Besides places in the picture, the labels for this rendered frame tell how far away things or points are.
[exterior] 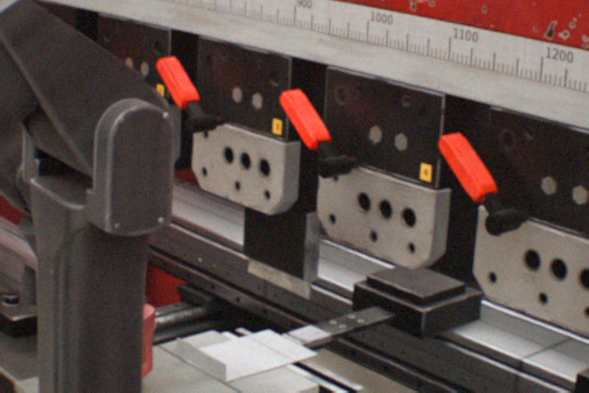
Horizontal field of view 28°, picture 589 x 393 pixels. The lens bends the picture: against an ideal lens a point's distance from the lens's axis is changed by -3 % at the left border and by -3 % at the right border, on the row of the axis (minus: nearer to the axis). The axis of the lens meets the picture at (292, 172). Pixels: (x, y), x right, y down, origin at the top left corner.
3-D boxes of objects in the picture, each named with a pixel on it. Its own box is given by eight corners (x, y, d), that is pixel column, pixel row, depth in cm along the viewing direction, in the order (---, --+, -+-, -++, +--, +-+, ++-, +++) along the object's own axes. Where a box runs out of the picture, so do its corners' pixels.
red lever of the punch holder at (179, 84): (156, 55, 129) (197, 126, 125) (188, 52, 131) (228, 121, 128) (150, 66, 130) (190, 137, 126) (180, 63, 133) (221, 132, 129)
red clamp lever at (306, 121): (281, 87, 114) (332, 171, 111) (313, 84, 117) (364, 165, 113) (271, 99, 116) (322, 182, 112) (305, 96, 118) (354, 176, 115)
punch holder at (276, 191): (190, 184, 134) (195, 35, 130) (251, 173, 140) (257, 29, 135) (281, 219, 123) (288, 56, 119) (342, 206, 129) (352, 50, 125)
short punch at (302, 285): (242, 273, 135) (245, 190, 133) (256, 270, 137) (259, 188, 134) (302, 301, 128) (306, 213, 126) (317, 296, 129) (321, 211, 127)
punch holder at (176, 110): (93, 146, 149) (95, 12, 144) (150, 137, 154) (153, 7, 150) (164, 174, 138) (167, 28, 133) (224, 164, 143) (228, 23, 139)
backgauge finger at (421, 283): (257, 338, 142) (259, 297, 141) (410, 292, 159) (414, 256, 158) (327, 372, 134) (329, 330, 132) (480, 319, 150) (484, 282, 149)
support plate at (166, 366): (14, 390, 123) (14, 382, 123) (213, 338, 140) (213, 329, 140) (109, 460, 110) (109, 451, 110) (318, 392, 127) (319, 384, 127)
